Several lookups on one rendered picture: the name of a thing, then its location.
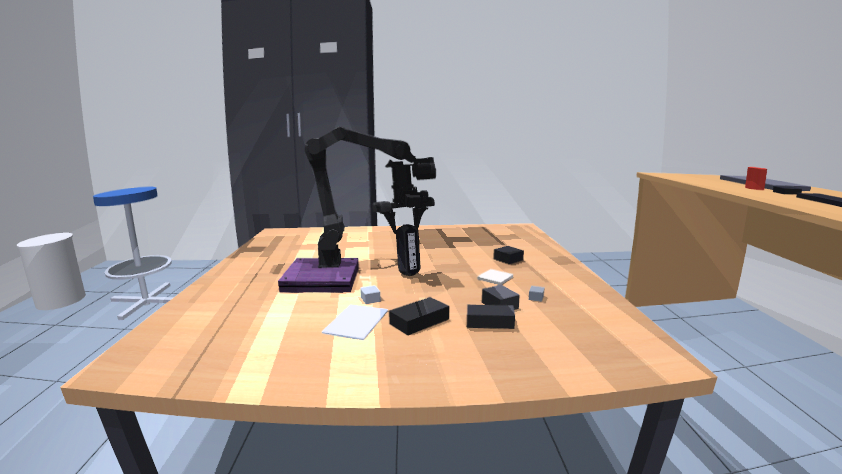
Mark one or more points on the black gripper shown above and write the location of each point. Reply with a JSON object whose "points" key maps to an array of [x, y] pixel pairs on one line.
{"points": [[386, 208]]}

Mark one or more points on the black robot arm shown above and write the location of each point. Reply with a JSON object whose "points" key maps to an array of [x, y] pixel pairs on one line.
{"points": [[329, 254]]}

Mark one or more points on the white flat rectangular sheet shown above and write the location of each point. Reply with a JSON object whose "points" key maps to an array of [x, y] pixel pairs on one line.
{"points": [[355, 322]]}

